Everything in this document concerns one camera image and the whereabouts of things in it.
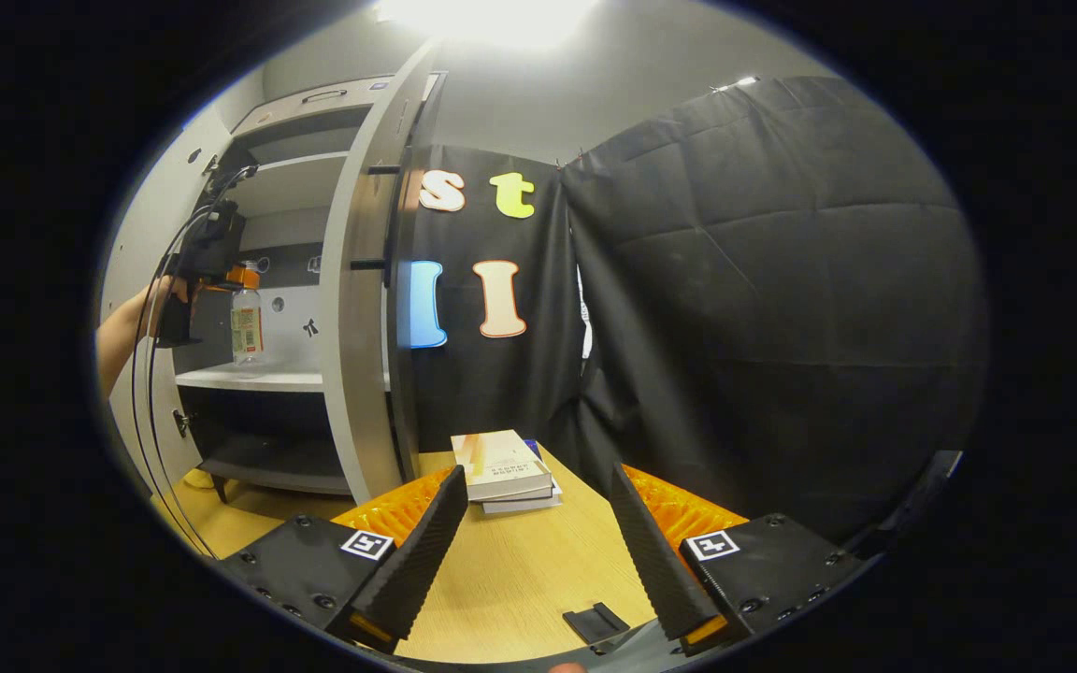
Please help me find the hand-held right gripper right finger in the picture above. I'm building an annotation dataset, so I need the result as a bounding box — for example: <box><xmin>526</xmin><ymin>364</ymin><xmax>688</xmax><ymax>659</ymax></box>
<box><xmin>610</xmin><ymin>462</ymin><xmax>867</xmax><ymax>657</ymax></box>

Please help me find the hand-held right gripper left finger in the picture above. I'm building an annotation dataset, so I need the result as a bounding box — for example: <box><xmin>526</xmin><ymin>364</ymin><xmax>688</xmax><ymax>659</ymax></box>
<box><xmin>216</xmin><ymin>465</ymin><xmax>470</xmax><ymax>655</ymax></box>

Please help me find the clear plastic bottle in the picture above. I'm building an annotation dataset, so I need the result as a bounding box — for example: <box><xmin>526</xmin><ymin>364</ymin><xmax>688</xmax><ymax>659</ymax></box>
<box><xmin>229</xmin><ymin>283</ymin><xmax>266</xmax><ymax>367</ymax></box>

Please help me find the white cabinet door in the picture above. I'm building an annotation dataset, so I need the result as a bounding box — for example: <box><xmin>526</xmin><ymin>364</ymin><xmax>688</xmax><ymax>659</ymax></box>
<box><xmin>319</xmin><ymin>42</ymin><xmax>441</xmax><ymax>506</ymax></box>
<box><xmin>101</xmin><ymin>103</ymin><xmax>222</xmax><ymax>487</ymax></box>

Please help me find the white and grey cabinet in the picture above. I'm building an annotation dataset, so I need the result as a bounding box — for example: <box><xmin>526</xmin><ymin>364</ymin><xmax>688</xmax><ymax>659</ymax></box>
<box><xmin>169</xmin><ymin>73</ymin><xmax>451</xmax><ymax>496</ymax></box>

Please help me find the black table clamp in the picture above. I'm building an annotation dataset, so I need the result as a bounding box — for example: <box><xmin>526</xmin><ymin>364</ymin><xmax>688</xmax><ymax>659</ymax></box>
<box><xmin>563</xmin><ymin>602</ymin><xmax>631</xmax><ymax>646</ymax></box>

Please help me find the white and blue book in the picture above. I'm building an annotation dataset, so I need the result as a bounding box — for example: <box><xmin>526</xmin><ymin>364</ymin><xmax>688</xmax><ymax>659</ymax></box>
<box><xmin>481</xmin><ymin>439</ymin><xmax>563</xmax><ymax>515</ymax></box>

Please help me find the cream and orange book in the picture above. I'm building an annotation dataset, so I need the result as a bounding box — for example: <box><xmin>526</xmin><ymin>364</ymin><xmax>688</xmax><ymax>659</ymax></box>
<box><xmin>452</xmin><ymin>430</ymin><xmax>553</xmax><ymax>503</ymax></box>

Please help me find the black quilted backdrop cloth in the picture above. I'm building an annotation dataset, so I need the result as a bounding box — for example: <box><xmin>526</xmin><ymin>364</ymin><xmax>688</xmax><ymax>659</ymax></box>
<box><xmin>559</xmin><ymin>75</ymin><xmax>988</xmax><ymax>548</ymax></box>

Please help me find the black door handle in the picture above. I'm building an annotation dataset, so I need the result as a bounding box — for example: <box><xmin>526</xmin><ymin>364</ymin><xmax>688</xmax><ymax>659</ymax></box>
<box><xmin>350</xmin><ymin>165</ymin><xmax>404</xmax><ymax>274</ymax></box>

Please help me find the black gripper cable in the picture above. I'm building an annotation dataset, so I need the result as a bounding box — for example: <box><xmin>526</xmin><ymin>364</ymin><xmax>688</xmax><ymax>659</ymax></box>
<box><xmin>130</xmin><ymin>164</ymin><xmax>261</xmax><ymax>560</ymax></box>

